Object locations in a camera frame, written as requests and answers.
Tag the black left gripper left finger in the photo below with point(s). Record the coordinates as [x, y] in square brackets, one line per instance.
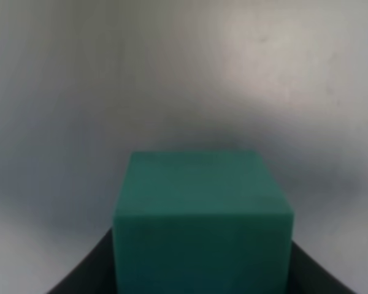
[94, 274]

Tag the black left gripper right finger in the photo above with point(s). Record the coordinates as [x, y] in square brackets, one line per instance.
[307, 276]

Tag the green block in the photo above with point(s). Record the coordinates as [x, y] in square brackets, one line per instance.
[201, 222]

